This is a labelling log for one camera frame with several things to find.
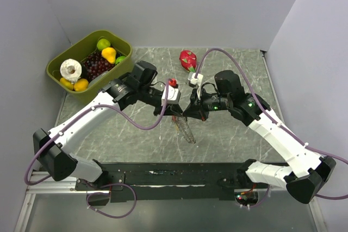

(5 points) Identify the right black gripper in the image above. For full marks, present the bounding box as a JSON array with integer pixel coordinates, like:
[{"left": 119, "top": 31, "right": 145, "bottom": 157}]
[{"left": 182, "top": 85, "right": 231, "bottom": 121}]

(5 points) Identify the metal key organizer disc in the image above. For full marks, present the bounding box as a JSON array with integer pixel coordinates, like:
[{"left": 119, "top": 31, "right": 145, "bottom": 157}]
[{"left": 172, "top": 116, "right": 196, "bottom": 144}]

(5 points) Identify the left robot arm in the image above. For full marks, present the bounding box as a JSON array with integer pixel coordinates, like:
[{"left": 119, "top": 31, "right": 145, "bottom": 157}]
[{"left": 33, "top": 61, "right": 182, "bottom": 190}]

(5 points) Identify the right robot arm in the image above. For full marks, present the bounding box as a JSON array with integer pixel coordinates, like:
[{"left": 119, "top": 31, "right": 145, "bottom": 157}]
[{"left": 183, "top": 70, "right": 336, "bottom": 204}]

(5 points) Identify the red dragon fruit toy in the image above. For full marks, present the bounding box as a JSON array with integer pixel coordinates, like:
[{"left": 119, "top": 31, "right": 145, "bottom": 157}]
[{"left": 179, "top": 50, "right": 197, "bottom": 72}]

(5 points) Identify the small green lime toy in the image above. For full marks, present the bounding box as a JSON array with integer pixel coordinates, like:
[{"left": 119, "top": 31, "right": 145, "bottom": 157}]
[{"left": 115, "top": 56, "right": 126, "bottom": 65}]

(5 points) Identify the olive green plastic bin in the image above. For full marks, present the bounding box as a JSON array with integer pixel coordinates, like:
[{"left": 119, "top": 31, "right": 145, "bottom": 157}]
[{"left": 46, "top": 30, "right": 134, "bottom": 104}]

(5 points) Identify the yellow pear toy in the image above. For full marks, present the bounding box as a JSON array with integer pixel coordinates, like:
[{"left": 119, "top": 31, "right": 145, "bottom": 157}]
[{"left": 101, "top": 47, "right": 117, "bottom": 64}]

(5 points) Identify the purple grapes toy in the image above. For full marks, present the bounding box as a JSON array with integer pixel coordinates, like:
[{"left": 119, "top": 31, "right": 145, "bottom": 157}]
[{"left": 82, "top": 51, "right": 115, "bottom": 82}]

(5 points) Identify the yellow lemon toy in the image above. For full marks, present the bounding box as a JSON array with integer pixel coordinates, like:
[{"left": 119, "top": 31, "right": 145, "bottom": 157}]
[
  {"left": 59, "top": 77, "right": 74, "bottom": 91},
  {"left": 73, "top": 78, "right": 89, "bottom": 92}
]

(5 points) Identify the green apple toy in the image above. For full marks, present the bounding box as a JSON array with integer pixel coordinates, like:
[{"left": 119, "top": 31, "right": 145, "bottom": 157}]
[{"left": 97, "top": 38, "right": 111, "bottom": 51}]

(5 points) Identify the white tape roll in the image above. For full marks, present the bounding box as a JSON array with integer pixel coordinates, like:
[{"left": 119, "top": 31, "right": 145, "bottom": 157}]
[{"left": 60, "top": 59, "right": 82, "bottom": 84}]

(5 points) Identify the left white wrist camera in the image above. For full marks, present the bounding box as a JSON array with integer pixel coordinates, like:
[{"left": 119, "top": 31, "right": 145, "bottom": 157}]
[{"left": 161, "top": 78, "right": 181, "bottom": 105}]

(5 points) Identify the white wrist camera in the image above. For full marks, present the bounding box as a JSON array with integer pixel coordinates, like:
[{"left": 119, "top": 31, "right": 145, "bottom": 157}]
[
  {"left": 161, "top": 78, "right": 181, "bottom": 105},
  {"left": 187, "top": 72, "right": 203, "bottom": 100}
]

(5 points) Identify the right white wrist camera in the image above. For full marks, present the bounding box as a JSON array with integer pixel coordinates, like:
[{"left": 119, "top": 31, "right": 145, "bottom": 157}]
[{"left": 187, "top": 72, "right": 203, "bottom": 100}]

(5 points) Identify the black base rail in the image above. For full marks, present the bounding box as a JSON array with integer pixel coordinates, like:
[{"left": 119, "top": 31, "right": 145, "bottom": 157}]
[{"left": 75, "top": 162, "right": 267, "bottom": 203}]

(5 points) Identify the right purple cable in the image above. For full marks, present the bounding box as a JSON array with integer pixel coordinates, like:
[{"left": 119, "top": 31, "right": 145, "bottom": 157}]
[{"left": 194, "top": 47, "right": 348, "bottom": 211}]

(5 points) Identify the purple cable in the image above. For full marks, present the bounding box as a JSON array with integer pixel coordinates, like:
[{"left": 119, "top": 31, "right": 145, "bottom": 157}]
[
  {"left": 24, "top": 79, "right": 172, "bottom": 218},
  {"left": 194, "top": 47, "right": 348, "bottom": 211}
]

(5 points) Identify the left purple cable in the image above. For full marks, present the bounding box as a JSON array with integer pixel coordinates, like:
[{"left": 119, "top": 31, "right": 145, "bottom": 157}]
[{"left": 24, "top": 79, "right": 172, "bottom": 218}]

